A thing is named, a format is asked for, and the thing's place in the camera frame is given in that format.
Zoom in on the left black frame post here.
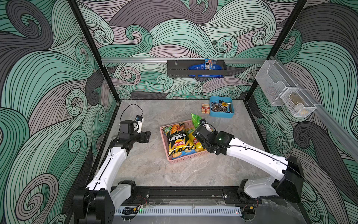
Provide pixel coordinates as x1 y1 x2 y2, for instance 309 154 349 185
68 0 121 105

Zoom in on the small clear wall bin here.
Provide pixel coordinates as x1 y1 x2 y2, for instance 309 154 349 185
280 87 317 118

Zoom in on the small red beige snack box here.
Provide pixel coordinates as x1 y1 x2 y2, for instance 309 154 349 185
201 104 210 114

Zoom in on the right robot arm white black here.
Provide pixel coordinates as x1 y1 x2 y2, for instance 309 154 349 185
194 126 304 203

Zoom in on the green potato chips bag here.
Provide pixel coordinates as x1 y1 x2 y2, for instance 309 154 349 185
191 113 203 129

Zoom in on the yellow potato chips bag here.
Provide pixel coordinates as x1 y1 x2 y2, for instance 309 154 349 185
186 128 206 153

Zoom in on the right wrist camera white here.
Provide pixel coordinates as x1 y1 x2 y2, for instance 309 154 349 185
200 119 213 132

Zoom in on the blue potato chips bag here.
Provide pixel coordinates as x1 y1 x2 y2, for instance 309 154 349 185
172 149 196 160

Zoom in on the aluminium rail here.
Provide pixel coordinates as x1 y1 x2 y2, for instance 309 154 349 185
270 56 358 161
101 57 266 64

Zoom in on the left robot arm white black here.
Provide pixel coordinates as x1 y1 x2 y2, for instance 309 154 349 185
73 131 151 224

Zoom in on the large clear wall bin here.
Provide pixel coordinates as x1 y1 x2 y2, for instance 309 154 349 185
255 60 294 106

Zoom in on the blue cookie package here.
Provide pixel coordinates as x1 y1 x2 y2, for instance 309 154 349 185
188 63 223 77

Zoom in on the blue tray with small items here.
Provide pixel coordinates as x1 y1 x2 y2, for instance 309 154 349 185
210 96 235 119

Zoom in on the right black frame post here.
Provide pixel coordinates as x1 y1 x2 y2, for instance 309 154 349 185
245 0 308 101

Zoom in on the black wall shelf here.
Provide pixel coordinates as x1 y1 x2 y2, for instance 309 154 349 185
167 60 227 78

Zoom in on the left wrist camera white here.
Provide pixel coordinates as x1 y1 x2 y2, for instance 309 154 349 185
134 115 143 133

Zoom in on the small blue snack pack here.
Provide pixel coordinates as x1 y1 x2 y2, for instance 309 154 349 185
205 59 213 70

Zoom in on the right aluminium rail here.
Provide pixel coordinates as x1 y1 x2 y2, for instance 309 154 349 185
270 56 358 161

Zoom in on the white slotted cable duct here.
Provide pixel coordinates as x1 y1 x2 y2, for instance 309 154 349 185
79 206 242 217

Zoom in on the pink plastic basket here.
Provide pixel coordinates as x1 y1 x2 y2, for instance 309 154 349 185
160 126 208 164

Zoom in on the black potato chips bag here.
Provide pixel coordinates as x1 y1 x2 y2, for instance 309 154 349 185
162 123 195 156

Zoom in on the black frame post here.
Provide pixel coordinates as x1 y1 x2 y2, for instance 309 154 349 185
245 0 308 101
68 0 121 105

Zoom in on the back aluminium rail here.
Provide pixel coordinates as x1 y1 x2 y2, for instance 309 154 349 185
101 57 266 64

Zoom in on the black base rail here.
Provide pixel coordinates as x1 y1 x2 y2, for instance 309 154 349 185
75 186 291 204

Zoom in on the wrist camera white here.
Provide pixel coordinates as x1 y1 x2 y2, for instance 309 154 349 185
134 115 143 133
200 119 213 132

